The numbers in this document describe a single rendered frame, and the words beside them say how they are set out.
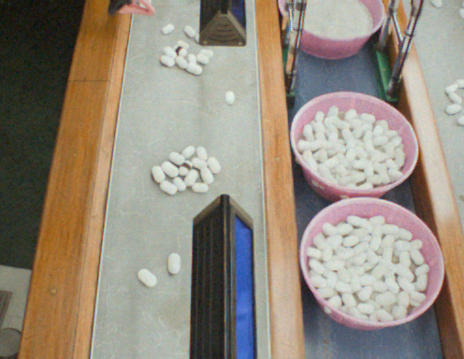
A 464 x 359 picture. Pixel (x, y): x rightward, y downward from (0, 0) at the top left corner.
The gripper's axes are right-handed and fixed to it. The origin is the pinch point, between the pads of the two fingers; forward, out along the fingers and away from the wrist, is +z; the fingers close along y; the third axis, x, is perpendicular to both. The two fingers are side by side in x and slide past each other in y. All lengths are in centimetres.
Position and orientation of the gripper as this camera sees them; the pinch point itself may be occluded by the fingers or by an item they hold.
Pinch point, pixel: (151, 11)
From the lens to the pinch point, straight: 156.2
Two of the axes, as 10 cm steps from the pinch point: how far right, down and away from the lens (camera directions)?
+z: 7.5, 4.0, 5.3
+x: -6.6, 4.4, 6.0
